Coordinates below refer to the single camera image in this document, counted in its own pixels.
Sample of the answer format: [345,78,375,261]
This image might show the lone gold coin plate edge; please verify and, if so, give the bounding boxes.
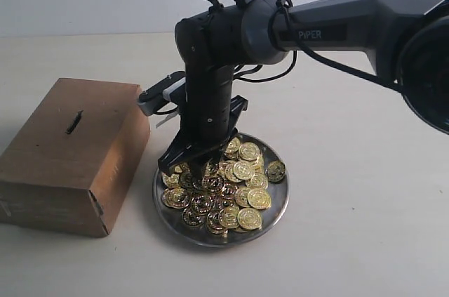
[265,160,286,183]

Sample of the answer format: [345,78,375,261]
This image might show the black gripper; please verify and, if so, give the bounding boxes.
[158,65,248,183]

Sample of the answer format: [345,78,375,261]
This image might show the gold coin back right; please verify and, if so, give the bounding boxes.
[239,142,260,161]

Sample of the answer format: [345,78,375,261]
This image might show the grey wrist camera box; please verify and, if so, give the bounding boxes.
[137,71,185,117]

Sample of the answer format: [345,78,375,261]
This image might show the brown cardboard coin box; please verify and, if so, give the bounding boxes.
[1,78,150,237]

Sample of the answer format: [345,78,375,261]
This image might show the gold coin front right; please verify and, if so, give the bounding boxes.
[237,208,263,230]

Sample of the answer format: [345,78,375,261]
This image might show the round silver metal plate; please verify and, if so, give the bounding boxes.
[152,133,289,248]

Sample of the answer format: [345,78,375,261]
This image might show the gold coin left front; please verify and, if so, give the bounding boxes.
[166,187,192,209]

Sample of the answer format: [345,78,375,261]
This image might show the gold coin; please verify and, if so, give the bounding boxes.
[166,187,192,209]
[218,207,239,229]
[239,142,260,161]
[237,208,263,230]
[247,188,272,210]

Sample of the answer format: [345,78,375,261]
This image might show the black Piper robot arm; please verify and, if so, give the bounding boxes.
[158,0,448,178]

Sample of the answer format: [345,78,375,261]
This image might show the gold coin front centre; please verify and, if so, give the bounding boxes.
[218,207,239,229]

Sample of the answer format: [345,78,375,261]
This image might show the gold coin right middle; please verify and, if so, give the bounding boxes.
[247,188,272,210]

